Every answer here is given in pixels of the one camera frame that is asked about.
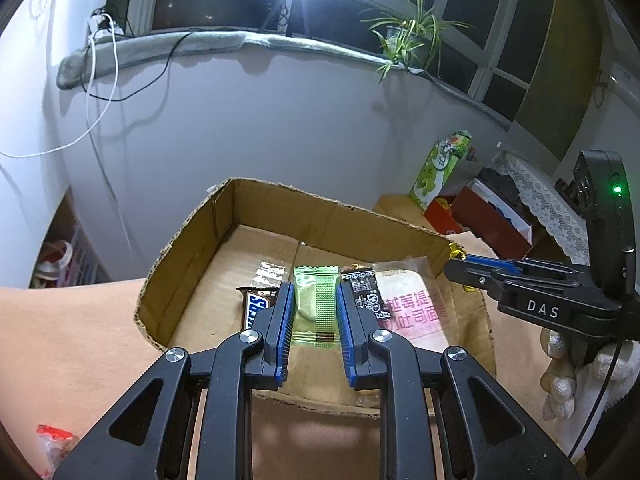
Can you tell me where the green juice carton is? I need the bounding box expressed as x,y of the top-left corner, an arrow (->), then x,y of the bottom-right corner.
409,130 -> 472,211

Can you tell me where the strawberry toast bread package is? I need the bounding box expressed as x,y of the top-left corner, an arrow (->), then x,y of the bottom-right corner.
373,257 -> 451,352

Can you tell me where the grey windowsill cushion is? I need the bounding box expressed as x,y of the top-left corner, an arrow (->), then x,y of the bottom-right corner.
56,30 -> 511,131

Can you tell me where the brown cardboard box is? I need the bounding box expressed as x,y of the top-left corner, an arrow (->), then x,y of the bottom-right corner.
133,176 -> 497,418

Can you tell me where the right white gloved hand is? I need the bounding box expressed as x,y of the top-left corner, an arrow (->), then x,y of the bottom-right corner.
540,328 -> 639,425

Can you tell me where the Snickers bar in box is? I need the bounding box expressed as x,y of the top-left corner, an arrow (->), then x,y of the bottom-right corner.
236,286 -> 279,330

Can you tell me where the black silver snack packet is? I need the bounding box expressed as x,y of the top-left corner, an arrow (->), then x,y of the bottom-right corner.
341,264 -> 393,321

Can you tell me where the white charging cable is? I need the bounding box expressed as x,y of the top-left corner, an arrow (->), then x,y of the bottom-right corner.
0,12 -> 122,160

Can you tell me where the red gift box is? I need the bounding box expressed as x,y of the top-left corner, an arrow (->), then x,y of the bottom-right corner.
423,185 -> 533,259

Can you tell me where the black power cable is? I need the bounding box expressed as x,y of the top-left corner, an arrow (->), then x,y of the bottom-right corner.
79,29 -> 194,103

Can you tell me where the beige table cloth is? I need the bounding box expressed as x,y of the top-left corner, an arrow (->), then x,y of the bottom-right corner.
0,278 -> 566,480

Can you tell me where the black light tripod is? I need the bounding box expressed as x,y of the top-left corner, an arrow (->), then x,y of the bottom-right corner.
258,0 -> 312,39

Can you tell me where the spider plant in pot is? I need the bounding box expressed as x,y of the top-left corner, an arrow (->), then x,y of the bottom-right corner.
360,0 -> 471,84

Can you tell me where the white lace cloth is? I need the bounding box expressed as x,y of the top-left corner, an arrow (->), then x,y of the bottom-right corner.
492,151 -> 589,264

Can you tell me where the light green cake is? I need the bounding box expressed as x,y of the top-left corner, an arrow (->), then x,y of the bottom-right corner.
292,266 -> 340,349

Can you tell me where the white power strip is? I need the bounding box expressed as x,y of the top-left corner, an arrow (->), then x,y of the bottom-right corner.
88,12 -> 124,42

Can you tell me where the red clear dates packet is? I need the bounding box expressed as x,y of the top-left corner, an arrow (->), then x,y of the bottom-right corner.
36,424 -> 79,479

